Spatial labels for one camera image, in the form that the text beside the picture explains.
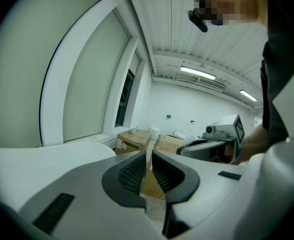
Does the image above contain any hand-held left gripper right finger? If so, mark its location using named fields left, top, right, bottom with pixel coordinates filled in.
left=151, top=150, right=249, bottom=239

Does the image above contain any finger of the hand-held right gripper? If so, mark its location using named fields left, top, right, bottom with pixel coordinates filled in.
left=176, top=138, right=226, bottom=161

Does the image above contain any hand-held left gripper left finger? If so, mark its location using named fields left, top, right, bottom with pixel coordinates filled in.
left=19, top=150, right=169, bottom=240

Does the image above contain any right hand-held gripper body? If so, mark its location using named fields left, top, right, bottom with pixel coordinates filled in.
left=202, top=113, right=246, bottom=165

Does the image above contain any person's right forearm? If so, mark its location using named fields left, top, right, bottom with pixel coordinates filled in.
left=238, top=127, right=270, bottom=164

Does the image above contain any light cardboard box with label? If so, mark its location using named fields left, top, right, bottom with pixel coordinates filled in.
left=139, top=133, right=188, bottom=200

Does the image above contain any short ceiling light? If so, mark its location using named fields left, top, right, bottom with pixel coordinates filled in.
left=239, top=89, right=258, bottom=102

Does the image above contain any long ceiling light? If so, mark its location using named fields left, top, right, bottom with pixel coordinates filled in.
left=179, top=65, right=216, bottom=81

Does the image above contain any dark brown cardboard box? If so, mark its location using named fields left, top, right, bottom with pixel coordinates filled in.
left=116, top=129, right=152, bottom=155

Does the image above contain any person's body in black clothing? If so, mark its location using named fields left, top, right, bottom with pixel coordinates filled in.
left=192, top=0, right=294, bottom=148

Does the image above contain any dark window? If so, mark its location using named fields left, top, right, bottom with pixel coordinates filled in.
left=114, top=68, right=136, bottom=129

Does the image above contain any black head-worn camera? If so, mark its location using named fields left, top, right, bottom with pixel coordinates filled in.
left=187, top=8, right=209, bottom=34

